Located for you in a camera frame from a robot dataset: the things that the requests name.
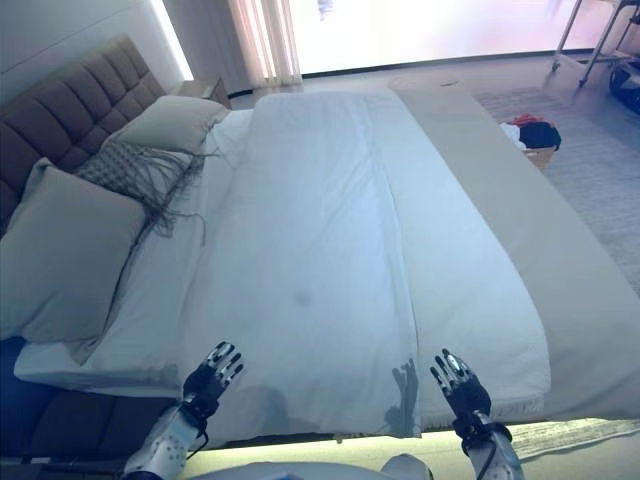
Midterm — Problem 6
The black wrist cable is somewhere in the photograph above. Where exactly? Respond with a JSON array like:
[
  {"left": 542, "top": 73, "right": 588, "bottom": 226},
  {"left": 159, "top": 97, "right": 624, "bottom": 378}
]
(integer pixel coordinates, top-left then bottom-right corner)
[
  {"left": 469, "top": 434, "right": 501, "bottom": 480},
  {"left": 184, "top": 419, "right": 209, "bottom": 459}
]

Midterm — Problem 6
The white bed sheet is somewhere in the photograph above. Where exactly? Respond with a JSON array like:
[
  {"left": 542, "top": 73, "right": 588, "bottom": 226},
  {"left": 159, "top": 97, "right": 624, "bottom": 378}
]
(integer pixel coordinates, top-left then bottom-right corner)
[{"left": 13, "top": 107, "right": 256, "bottom": 401}]

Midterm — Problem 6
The wooden laundry box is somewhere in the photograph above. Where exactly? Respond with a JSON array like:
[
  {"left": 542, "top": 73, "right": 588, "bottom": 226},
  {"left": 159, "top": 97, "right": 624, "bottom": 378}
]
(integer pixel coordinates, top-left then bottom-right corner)
[{"left": 522, "top": 147, "right": 556, "bottom": 174}]

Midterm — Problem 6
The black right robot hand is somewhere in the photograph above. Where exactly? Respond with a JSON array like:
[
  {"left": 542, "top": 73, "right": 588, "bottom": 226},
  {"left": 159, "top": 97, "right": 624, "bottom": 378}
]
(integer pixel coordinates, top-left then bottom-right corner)
[{"left": 429, "top": 348, "right": 494, "bottom": 426}]

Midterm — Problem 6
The white duvet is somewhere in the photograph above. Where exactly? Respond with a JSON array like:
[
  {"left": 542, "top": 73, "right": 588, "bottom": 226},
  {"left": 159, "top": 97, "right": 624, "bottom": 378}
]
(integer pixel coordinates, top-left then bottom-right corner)
[{"left": 177, "top": 89, "right": 551, "bottom": 439}]

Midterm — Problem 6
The striped grey rug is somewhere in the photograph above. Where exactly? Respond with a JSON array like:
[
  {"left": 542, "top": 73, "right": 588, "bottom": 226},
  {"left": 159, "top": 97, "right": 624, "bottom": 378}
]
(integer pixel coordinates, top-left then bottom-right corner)
[{"left": 472, "top": 87, "right": 640, "bottom": 461}]

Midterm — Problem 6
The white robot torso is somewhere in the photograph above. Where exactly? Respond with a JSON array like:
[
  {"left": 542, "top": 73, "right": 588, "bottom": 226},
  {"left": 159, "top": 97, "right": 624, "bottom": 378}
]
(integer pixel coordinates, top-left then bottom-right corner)
[{"left": 169, "top": 452, "right": 431, "bottom": 480}]

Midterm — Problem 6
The brown tufted headboard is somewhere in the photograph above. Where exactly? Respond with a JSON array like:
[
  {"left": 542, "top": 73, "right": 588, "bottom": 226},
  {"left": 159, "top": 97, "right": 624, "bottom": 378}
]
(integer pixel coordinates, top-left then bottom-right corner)
[{"left": 0, "top": 34, "right": 169, "bottom": 236}]

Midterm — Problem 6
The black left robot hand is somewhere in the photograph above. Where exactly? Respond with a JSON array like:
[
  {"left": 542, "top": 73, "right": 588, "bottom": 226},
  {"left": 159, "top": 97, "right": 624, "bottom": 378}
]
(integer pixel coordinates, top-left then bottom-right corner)
[{"left": 182, "top": 340, "right": 245, "bottom": 416}]

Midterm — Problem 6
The metal rolling rack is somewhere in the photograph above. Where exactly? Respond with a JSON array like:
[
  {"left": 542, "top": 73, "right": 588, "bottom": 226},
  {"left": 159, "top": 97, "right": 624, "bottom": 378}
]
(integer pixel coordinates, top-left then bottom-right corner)
[{"left": 552, "top": 0, "right": 640, "bottom": 89}]

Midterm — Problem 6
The beige bed blanket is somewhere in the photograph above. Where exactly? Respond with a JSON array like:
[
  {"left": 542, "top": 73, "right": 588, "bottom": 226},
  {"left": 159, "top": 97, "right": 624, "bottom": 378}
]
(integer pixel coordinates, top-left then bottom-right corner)
[{"left": 389, "top": 74, "right": 640, "bottom": 426}]

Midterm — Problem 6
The woven fringed cushion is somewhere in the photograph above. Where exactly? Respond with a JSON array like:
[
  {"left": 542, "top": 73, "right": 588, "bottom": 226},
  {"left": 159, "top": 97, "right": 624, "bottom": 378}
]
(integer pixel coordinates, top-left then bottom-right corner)
[{"left": 74, "top": 137, "right": 211, "bottom": 246}]

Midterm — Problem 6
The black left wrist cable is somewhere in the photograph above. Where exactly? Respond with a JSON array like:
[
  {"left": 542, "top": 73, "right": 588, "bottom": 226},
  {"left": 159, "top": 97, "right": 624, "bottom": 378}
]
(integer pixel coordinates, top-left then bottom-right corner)
[{"left": 184, "top": 419, "right": 209, "bottom": 459}]

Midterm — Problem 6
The white garment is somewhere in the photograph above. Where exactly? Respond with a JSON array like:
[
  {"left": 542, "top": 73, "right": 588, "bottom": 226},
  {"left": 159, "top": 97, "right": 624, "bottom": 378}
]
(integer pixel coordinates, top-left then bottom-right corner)
[{"left": 499, "top": 122, "right": 526, "bottom": 150}]

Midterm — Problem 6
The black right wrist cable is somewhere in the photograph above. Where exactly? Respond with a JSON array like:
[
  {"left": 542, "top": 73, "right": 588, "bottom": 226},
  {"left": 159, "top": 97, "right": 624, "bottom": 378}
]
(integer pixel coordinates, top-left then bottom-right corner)
[{"left": 469, "top": 434, "right": 501, "bottom": 480}]

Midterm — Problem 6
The black garment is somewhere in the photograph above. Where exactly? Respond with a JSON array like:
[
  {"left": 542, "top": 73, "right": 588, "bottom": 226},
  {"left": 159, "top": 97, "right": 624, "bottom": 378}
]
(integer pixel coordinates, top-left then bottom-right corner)
[{"left": 518, "top": 121, "right": 563, "bottom": 151}]

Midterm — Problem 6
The sheer beige curtain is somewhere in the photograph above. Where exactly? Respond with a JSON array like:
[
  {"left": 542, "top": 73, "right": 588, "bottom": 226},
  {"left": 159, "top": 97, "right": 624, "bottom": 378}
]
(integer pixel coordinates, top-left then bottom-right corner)
[{"left": 227, "top": 0, "right": 304, "bottom": 86}]

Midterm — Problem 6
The wooden nightstand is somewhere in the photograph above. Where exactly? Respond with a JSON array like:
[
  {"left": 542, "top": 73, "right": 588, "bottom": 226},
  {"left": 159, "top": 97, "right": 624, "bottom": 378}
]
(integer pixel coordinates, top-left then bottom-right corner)
[{"left": 172, "top": 77, "right": 232, "bottom": 109}]

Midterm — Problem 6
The large beige pillow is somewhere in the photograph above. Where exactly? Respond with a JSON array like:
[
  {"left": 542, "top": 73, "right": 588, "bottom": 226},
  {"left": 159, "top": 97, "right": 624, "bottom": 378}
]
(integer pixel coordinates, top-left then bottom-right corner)
[
  {"left": 112, "top": 94, "right": 231, "bottom": 154},
  {"left": 0, "top": 157, "right": 147, "bottom": 366}
]

